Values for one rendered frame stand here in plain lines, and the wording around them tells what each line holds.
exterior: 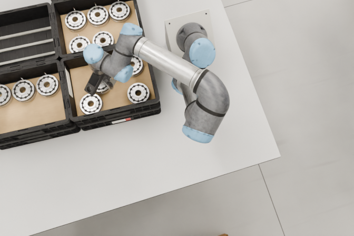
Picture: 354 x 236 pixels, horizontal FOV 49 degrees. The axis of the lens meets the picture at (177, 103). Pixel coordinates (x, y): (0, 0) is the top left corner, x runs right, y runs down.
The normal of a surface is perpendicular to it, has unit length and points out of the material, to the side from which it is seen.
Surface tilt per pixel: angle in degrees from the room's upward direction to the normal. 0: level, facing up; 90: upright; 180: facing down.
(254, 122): 0
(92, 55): 1
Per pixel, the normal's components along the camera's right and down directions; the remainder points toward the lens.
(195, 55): 0.26, 0.37
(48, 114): 0.00, -0.28
